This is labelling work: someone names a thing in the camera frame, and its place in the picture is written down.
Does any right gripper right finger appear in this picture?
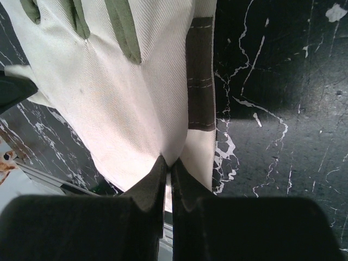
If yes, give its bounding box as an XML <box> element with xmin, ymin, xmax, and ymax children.
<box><xmin>171</xmin><ymin>160</ymin><xmax>344</xmax><ymax>260</ymax></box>

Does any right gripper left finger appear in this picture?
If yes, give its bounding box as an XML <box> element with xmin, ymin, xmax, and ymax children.
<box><xmin>1</xmin><ymin>157</ymin><xmax>166</xmax><ymax>260</ymax></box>

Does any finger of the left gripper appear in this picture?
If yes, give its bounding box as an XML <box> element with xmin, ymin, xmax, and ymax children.
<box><xmin>0</xmin><ymin>71</ymin><xmax>38</xmax><ymax>114</ymax></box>

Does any work glove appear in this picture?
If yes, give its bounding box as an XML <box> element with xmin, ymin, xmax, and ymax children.
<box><xmin>2</xmin><ymin>1</ymin><xmax>195</xmax><ymax>191</ymax></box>
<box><xmin>180</xmin><ymin>1</ymin><xmax>217</xmax><ymax>190</ymax></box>

